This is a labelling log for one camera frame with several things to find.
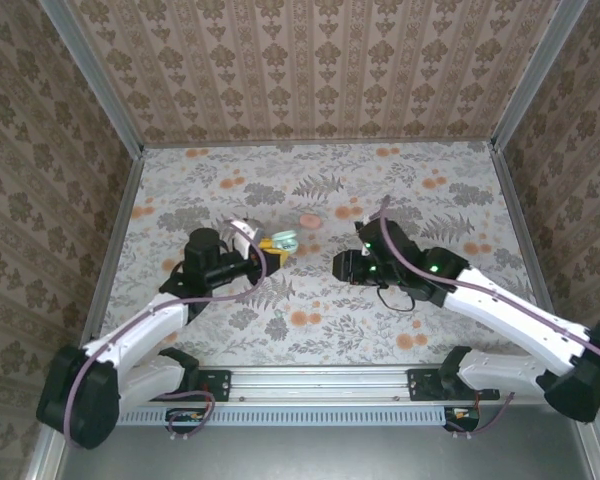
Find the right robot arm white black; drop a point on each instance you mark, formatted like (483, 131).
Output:
(510, 315)

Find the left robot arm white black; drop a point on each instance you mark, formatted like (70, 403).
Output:
(140, 335)

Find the small black electronics box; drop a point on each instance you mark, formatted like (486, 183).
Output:
(185, 416)
(460, 415)

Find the grey metal shelf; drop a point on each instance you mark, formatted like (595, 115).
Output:
(320, 455)

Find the aluminium table side rail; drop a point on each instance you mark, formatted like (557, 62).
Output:
(120, 230)
(515, 215)

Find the aluminium base extrusion rail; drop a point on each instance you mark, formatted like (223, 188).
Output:
(320, 382)

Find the aluminium frame post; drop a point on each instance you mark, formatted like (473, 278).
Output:
(95, 80)
(535, 75)

